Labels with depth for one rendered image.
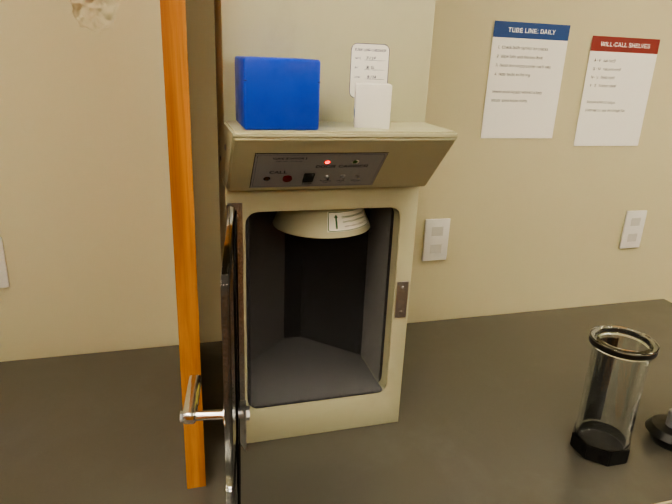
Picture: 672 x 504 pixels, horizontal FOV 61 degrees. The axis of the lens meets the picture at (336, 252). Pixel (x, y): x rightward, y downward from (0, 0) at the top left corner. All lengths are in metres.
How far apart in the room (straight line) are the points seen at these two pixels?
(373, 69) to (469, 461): 0.68
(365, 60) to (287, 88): 0.18
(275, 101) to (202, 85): 0.54
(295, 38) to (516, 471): 0.80
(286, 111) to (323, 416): 0.58
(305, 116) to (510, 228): 0.95
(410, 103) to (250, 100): 0.29
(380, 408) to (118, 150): 0.76
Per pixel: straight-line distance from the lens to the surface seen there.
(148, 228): 1.35
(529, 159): 1.59
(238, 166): 0.81
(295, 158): 0.80
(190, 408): 0.71
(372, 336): 1.13
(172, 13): 0.77
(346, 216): 0.96
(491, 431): 1.18
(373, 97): 0.83
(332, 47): 0.89
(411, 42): 0.93
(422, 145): 0.84
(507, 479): 1.08
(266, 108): 0.76
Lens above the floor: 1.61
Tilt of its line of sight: 19 degrees down
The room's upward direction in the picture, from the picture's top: 2 degrees clockwise
